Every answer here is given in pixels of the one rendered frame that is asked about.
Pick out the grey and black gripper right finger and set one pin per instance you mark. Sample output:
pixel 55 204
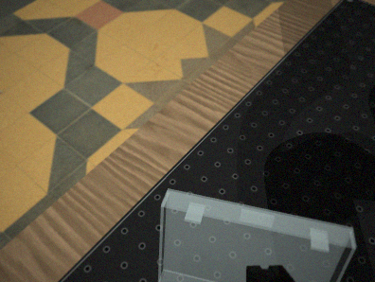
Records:
pixel 279 274

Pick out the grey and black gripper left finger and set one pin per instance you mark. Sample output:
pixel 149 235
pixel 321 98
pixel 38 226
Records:
pixel 257 274

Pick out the dark grey perforated base plate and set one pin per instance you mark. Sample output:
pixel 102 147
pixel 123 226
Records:
pixel 301 142

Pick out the white pipette tip box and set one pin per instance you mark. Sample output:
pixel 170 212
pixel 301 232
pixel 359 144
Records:
pixel 199 242

